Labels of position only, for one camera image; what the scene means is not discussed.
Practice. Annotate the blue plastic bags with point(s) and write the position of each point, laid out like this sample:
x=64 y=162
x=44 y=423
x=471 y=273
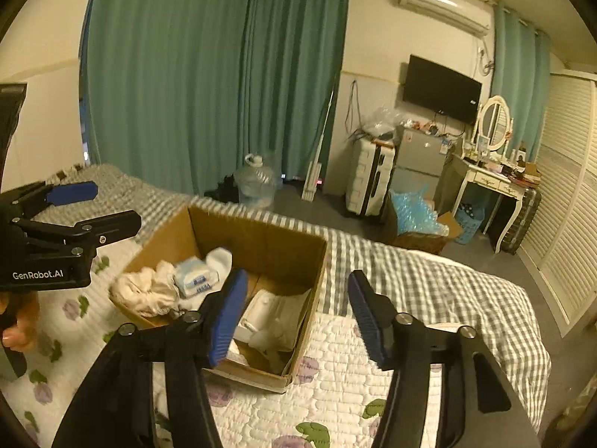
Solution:
x=413 y=214

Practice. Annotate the grey mini fridge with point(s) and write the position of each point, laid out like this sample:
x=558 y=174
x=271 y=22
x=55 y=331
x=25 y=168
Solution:
x=419 y=154

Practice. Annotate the cream louvered wardrobe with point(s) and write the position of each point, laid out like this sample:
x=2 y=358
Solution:
x=569 y=196

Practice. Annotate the narrow green curtain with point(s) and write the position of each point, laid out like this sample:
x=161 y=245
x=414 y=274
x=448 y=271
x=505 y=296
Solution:
x=517 y=65

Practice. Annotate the floral quilted blanket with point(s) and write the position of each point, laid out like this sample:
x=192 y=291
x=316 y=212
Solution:
x=326 y=406

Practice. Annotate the cream cloth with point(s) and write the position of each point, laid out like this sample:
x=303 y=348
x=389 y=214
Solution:
x=144 y=289

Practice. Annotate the clear water jug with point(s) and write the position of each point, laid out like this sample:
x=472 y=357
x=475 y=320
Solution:
x=254 y=182

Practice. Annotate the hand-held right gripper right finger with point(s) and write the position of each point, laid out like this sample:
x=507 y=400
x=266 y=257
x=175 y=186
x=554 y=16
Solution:
x=368 y=322

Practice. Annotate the wide green curtain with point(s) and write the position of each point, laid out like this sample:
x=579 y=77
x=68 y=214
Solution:
x=186 y=79

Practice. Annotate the black wall television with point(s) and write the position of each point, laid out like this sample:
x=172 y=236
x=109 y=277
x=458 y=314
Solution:
x=440 y=88

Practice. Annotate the person's left hand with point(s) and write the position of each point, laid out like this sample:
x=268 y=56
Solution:
x=21 y=338

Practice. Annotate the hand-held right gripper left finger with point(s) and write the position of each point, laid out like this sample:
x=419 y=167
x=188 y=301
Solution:
x=228 y=317

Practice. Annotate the dark floor bag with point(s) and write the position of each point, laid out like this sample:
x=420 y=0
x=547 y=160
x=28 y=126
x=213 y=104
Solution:
x=224 y=189

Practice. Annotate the blue basket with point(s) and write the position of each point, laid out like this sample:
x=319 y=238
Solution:
x=471 y=224

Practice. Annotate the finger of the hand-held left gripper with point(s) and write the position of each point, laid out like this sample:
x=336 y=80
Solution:
x=74 y=193
x=107 y=224

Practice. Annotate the white mop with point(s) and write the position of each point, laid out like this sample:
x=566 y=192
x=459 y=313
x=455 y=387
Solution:
x=311 y=182

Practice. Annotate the white oval vanity mirror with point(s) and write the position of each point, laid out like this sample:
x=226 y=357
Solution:
x=492 y=121

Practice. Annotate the brown box stack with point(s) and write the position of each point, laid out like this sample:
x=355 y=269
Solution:
x=527 y=175

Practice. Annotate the white ribbed suitcase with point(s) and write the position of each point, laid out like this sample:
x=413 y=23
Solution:
x=368 y=177

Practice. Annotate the grey plaid suitcase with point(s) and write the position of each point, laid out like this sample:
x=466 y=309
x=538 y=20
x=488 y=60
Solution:
x=524 y=219

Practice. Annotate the white air conditioner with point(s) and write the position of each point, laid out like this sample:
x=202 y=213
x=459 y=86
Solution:
x=443 y=2

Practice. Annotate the white and blue sock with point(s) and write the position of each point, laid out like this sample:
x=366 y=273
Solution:
x=196 y=277

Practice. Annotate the grey gingham bed sheet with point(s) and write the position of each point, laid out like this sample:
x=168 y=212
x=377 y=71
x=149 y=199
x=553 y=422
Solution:
x=419 y=280

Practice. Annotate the clear plastic bags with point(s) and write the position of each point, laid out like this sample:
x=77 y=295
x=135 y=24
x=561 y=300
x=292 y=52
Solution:
x=380 y=121

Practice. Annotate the floor cardboard box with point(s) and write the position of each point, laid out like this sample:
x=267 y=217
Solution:
x=419 y=244

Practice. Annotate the white dressing table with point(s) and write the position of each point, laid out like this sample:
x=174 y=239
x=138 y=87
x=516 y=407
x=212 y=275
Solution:
x=489 y=178

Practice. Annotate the cream soft pouch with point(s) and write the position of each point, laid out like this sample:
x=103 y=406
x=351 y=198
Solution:
x=291 y=324

